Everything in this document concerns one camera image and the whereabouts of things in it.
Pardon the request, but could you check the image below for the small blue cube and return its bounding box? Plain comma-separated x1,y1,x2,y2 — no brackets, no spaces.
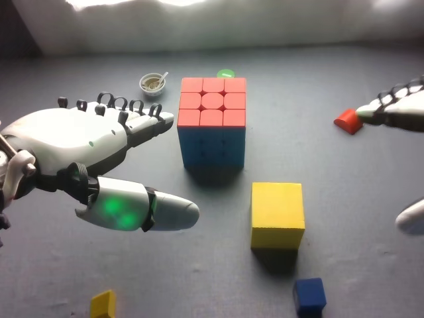
292,277,327,317

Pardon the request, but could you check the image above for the small yellow wedge block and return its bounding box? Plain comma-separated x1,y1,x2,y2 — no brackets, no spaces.
89,289,117,318

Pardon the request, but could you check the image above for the small white toy bowl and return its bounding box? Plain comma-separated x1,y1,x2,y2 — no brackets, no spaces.
138,72,166,99

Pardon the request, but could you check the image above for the white backdrop sheet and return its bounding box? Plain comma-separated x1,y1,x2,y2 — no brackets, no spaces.
13,0,424,56

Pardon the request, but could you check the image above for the small red object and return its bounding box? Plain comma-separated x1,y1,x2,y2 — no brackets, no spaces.
333,108,364,136

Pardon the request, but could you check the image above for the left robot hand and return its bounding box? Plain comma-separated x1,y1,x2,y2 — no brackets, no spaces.
1,91,201,233

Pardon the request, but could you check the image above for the large yellow block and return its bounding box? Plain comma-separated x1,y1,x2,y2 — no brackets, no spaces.
250,182,305,250

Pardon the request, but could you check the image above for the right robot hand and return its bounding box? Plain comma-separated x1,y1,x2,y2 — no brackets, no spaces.
356,75,424,236

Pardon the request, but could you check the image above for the grey table cloth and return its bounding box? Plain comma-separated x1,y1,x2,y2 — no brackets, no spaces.
0,42,424,318

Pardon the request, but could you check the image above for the Rubik's cube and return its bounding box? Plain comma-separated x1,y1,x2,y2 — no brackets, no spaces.
177,77,248,170

